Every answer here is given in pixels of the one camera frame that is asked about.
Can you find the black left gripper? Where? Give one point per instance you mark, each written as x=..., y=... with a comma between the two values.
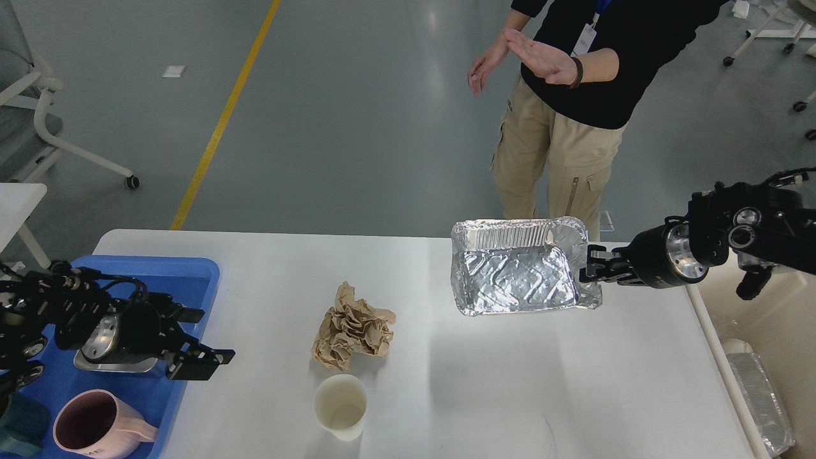
x=132, y=337

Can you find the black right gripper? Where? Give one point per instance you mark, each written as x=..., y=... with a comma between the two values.
x=659, y=258

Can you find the aluminium foil tray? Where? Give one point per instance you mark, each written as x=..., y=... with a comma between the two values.
x=520, y=266

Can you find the pink mug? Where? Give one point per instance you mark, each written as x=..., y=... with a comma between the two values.
x=97, y=424

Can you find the brown paper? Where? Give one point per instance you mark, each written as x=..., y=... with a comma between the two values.
x=352, y=326

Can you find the white paper cup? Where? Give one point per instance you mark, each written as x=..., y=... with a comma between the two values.
x=340, y=404

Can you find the stainless steel square container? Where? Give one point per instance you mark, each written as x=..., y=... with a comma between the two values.
x=140, y=368

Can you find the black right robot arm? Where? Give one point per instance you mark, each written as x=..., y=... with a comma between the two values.
x=765, y=225

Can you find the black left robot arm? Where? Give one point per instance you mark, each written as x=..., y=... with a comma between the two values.
x=63, y=306

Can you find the person left hand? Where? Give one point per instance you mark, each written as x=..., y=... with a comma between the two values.
x=550, y=64

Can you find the person right hand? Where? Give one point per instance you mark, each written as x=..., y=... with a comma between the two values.
x=489, y=60

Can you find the right clear floor plate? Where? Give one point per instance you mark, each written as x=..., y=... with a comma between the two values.
x=606, y=222

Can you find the blue plastic tray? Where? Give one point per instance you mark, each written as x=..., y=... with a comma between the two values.
x=190, y=281

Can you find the person in black shirt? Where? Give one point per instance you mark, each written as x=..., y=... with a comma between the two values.
x=573, y=133

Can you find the teal cup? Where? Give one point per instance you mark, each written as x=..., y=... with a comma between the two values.
x=24, y=422

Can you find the beige waste bin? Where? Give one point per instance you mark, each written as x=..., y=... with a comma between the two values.
x=779, y=326

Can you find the clear plastic container in bin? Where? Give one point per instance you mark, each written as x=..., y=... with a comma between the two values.
x=761, y=395

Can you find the white side table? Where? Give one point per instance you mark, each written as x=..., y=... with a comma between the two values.
x=18, y=200

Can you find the white grey office chair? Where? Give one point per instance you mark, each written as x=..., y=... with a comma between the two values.
x=31, y=138

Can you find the white rolling stand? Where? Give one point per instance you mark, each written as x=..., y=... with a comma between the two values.
x=774, y=72

